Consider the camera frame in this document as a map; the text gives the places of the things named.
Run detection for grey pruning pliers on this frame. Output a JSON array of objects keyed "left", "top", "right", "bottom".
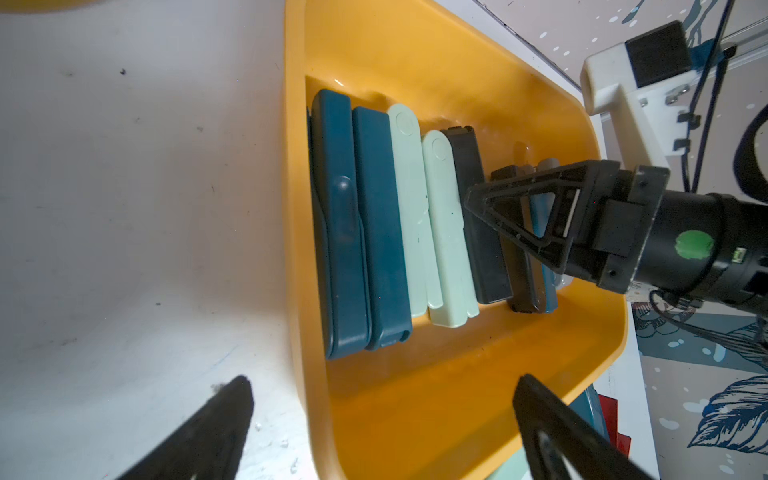
[{"left": 536, "top": 158, "right": 561, "bottom": 173}]

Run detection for red plastic tool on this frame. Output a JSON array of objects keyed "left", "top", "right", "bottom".
[{"left": 598, "top": 394, "right": 632, "bottom": 457}]

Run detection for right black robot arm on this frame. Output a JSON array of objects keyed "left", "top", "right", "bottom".
[{"left": 464, "top": 160, "right": 767, "bottom": 316}]

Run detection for yellow plastic storage box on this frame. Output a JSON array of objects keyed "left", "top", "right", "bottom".
[{"left": 283, "top": 1, "right": 628, "bottom": 479}]

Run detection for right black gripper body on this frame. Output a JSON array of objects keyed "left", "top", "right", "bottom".
[{"left": 565, "top": 164, "right": 670, "bottom": 294}]

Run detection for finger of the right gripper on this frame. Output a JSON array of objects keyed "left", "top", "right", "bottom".
[{"left": 464, "top": 160, "right": 620, "bottom": 273}]

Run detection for dark teal pliers bottom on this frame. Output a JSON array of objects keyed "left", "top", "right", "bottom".
[{"left": 352, "top": 107, "right": 412, "bottom": 351}]

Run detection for black pliers pair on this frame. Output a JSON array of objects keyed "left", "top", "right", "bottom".
[{"left": 441, "top": 126, "right": 513, "bottom": 304}]

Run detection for dark teal pliers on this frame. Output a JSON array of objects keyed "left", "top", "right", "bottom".
[
  {"left": 311, "top": 89, "right": 371, "bottom": 359},
  {"left": 352, "top": 107, "right": 412, "bottom": 351},
  {"left": 570, "top": 385, "right": 610, "bottom": 440}
]

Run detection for mint green pliers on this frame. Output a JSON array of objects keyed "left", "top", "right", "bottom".
[
  {"left": 387, "top": 104, "right": 443, "bottom": 318},
  {"left": 422, "top": 130, "right": 479, "bottom": 328}
]

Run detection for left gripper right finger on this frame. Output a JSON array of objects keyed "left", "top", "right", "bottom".
[{"left": 512, "top": 374, "right": 649, "bottom": 480}]

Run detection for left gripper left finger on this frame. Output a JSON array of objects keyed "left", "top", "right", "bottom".
[{"left": 121, "top": 375, "right": 254, "bottom": 479}]

